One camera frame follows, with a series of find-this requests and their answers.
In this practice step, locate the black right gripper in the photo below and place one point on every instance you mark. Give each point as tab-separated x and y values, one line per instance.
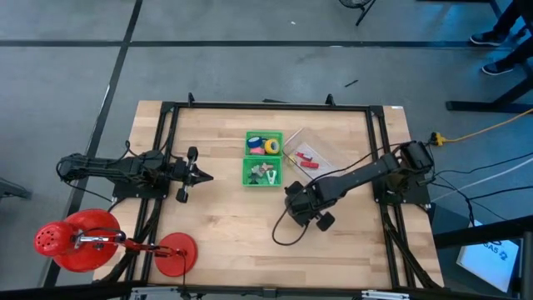
306	204

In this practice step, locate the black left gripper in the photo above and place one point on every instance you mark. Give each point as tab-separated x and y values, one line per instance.
183	173

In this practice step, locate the clear plastic container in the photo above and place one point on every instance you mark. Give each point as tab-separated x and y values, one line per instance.
329	146

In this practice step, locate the blue tape roll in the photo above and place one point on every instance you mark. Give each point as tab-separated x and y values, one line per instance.
253	142

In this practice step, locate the yellow tape roll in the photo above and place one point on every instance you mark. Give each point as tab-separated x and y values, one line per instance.
266	146

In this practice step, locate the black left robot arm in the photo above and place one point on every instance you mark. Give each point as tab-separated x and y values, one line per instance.
104	166

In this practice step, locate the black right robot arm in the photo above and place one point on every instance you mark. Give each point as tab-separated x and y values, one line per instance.
366	171

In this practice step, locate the green plastic basket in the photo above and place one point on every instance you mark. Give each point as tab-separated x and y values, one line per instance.
246	181
266	134

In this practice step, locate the red desk lamp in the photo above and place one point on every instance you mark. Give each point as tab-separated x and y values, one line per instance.
177	254

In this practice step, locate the small black stick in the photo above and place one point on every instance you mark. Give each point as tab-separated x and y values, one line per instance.
351	83

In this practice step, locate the black metal beam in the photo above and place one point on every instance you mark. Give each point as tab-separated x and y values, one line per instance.
479	235

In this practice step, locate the dark grey stand foot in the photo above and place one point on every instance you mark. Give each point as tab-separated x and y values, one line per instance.
14	189

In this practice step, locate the white printed sign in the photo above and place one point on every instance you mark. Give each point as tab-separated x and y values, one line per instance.
487	258

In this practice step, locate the black desk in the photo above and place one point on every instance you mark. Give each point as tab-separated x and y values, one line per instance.
479	106

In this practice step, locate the black fan stand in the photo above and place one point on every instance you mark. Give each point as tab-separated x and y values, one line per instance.
362	10

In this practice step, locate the person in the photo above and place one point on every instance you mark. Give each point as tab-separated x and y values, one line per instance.
487	38

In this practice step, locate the black aluminium table frame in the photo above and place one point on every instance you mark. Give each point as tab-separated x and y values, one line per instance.
270	106

